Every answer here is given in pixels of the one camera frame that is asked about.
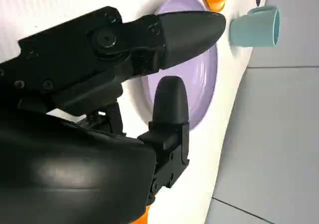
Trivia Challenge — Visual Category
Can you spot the pale green mug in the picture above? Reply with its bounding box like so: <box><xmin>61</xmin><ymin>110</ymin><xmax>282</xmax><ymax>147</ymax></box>
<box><xmin>228</xmin><ymin>5</ymin><xmax>281</xmax><ymax>48</ymax></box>

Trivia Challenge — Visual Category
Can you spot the lilac plate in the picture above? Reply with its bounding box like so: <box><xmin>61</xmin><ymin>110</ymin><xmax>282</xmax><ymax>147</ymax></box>
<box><xmin>142</xmin><ymin>0</ymin><xmax>219</xmax><ymax>131</ymax></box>

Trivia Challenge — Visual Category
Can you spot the orange white round toy bread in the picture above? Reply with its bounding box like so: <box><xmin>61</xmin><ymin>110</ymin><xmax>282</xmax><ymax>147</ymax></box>
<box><xmin>138</xmin><ymin>203</ymin><xmax>151</xmax><ymax>224</ymax></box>

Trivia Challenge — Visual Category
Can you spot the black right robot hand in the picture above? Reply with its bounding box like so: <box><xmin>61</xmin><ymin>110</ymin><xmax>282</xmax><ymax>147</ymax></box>
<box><xmin>0</xmin><ymin>6</ymin><xmax>227</xmax><ymax>224</ymax></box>

